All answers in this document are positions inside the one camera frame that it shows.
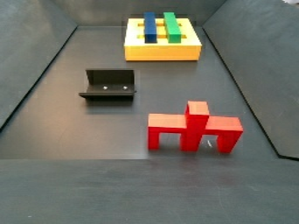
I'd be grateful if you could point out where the black fixture bracket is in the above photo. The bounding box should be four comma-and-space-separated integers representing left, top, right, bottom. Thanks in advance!
78, 68, 136, 99

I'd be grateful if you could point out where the blue bar block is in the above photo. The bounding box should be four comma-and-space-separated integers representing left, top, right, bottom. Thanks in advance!
144, 12, 157, 44

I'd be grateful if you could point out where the yellow slotted board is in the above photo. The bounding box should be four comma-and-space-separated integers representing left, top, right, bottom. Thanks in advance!
124, 18, 201, 61

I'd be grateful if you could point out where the red three-legged block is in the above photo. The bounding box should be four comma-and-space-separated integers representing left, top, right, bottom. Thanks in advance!
146, 101, 242, 153

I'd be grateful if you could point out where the green bar block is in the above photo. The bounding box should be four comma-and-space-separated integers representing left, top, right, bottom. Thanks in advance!
162, 12, 181, 44

